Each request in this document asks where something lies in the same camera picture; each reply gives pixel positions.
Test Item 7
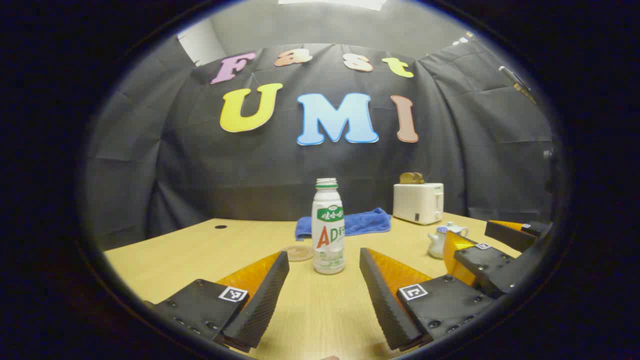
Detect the white blue teacup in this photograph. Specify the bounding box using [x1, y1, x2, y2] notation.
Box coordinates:
[427, 222, 470, 259]

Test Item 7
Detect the blue towel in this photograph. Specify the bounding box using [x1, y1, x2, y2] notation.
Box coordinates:
[295, 207, 392, 241]

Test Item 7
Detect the white toaster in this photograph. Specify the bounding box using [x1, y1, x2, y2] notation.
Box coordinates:
[393, 182, 445, 225]

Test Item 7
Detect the black backdrop cloth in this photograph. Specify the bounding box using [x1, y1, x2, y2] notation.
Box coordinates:
[85, 35, 558, 251]

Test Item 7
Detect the white water bottle green label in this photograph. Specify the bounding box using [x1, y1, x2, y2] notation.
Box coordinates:
[311, 178, 346, 275]

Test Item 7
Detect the ceiling light panel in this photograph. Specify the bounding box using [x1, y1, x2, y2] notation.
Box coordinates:
[277, 0, 389, 12]

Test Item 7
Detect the round brown coaster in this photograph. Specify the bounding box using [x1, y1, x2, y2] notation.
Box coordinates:
[281, 245, 315, 262]

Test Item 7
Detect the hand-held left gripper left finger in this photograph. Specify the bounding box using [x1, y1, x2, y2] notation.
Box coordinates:
[142, 251, 290, 353]

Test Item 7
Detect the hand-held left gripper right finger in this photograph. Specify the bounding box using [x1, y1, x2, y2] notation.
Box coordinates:
[359, 247, 497, 352]

